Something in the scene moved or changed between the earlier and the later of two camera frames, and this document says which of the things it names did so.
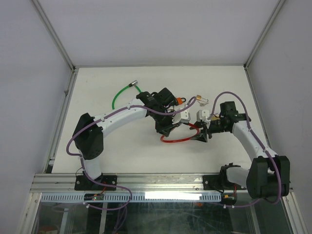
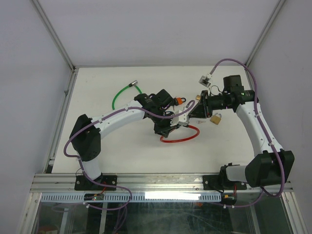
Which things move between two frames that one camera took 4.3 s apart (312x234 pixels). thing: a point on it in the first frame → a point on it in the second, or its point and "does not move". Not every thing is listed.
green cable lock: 133,83 does not move
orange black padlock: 179,100 does not move
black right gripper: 203,136 → 204,107
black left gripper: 167,129 does not move
